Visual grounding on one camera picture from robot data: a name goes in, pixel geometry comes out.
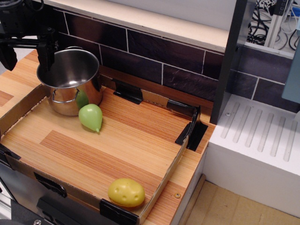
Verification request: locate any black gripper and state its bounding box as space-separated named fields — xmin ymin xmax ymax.
xmin=0 ymin=22 xmax=58 ymax=72

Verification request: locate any metal pot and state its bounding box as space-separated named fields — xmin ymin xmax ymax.
xmin=37 ymin=47 xmax=103 ymax=116

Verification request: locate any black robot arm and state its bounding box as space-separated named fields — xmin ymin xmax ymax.
xmin=0 ymin=0 xmax=58 ymax=71

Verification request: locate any cardboard fence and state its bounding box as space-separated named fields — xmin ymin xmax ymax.
xmin=0 ymin=71 xmax=210 ymax=225

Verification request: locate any green toy pear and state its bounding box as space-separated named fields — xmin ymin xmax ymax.
xmin=78 ymin=104 xmax=103 ymax=133

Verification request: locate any dark tiled backsplash shelf unit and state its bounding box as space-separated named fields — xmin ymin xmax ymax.
xmin=35 ymin=0 xmax=248 ymax=125

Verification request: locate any yellow toy potato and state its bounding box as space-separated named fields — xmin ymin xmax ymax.
xmin=108 ymin=178 xmax=145 ymax=208

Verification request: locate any white dish drainer sink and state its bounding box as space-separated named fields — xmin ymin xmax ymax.
xmin=203 ymin=95 xmax=300 ymax=217

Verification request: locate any tangle of black cables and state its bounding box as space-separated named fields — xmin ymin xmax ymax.
xmin=247 ymin=0 xmax=300 ymax=50

